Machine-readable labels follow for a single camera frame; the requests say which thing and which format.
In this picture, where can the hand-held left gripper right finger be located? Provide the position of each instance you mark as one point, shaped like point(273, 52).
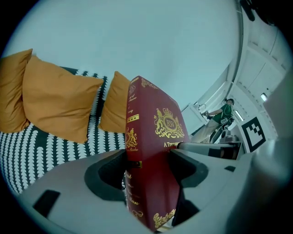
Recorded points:
point(201, 173)

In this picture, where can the red gold-printed book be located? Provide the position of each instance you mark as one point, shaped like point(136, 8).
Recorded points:
point(155, 141)

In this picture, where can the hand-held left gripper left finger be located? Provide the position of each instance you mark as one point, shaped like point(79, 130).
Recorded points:
point(68, 182)

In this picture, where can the orange cushion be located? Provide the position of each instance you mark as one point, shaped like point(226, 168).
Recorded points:
point(59, 100)
point(12, 91)
point(114, 107)

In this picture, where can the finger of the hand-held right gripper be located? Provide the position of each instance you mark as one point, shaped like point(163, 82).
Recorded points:
point(199, 149)

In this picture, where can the orange sofa with patterned cover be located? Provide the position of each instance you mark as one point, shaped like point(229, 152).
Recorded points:
point(27, 155)

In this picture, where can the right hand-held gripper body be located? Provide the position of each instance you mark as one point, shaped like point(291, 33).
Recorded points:
point(253, 134)

